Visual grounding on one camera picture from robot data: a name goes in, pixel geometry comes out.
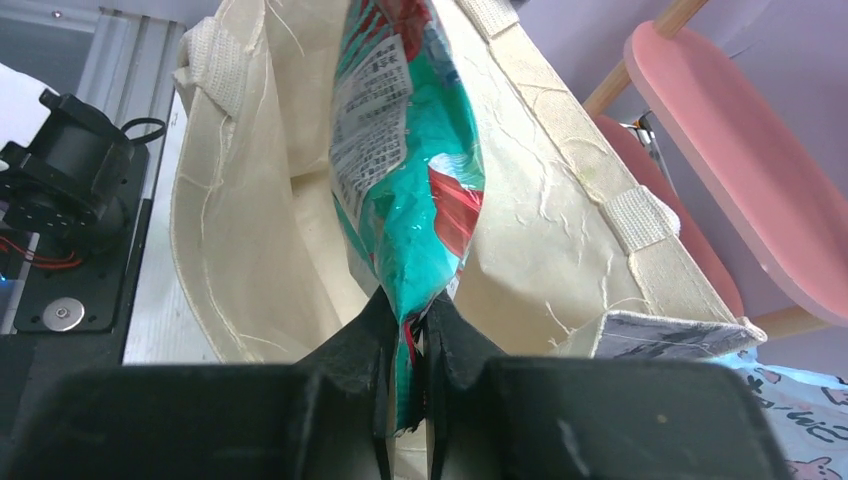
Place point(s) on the pink three-tier shelf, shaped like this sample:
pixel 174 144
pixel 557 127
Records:
pixel 778 199

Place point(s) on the green candy packet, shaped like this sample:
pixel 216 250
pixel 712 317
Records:
pixel 407 174

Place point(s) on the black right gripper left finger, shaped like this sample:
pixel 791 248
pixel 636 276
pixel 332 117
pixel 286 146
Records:
pixel 323 417

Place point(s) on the beige canvas tote bag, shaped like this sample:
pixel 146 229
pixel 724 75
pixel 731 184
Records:
pixel 571 256

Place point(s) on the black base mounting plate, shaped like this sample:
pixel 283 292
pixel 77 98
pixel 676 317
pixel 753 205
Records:
pixel 34 358

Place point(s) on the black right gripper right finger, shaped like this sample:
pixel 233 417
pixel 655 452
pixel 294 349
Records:
pixel 495 416

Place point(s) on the light blue plastic grocery bag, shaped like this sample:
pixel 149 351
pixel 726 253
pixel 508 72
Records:
pixel 807 412

